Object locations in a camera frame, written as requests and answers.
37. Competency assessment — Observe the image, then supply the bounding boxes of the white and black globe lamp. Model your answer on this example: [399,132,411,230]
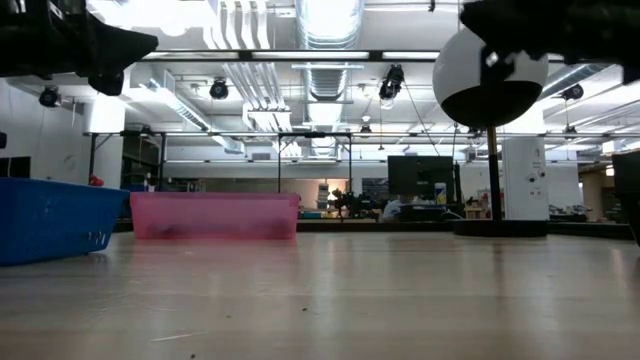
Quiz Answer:
[431,27,550,238]

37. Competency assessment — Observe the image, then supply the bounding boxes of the person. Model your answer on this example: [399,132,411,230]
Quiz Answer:
[380,196,416,223]

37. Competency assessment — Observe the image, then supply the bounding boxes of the white square column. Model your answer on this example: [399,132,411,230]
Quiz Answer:
[501,136,551,222]

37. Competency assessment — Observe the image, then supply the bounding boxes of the pink plastic bin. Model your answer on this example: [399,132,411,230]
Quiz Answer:
[129,191,302,241]

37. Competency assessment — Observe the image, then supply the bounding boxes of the black hanging cable reel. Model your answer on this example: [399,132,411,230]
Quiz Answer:
[38,85,63,109]
[377,63,406,102]
[561,83,586,102]
[208,77,231,101]

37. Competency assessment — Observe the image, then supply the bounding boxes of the black metal frame rig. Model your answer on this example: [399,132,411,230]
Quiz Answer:
[82,129,353,194]

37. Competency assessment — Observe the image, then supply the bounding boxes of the black computer monitor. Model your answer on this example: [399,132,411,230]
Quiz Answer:
[386,154,455,201]

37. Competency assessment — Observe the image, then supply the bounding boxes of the dark wall screen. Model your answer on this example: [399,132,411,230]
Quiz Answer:
[0,155,33,179]

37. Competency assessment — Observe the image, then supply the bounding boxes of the silver ventilation duct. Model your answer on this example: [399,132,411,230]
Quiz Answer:
[293,0,366,103]

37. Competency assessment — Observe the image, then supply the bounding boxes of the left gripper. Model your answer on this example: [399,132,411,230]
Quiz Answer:
[0,0,160,98]

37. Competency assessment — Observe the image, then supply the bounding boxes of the blue plastic basket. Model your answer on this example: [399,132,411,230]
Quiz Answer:
[0,176,131,267]

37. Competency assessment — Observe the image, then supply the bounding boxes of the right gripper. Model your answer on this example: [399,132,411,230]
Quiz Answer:
[458,0,640,87]

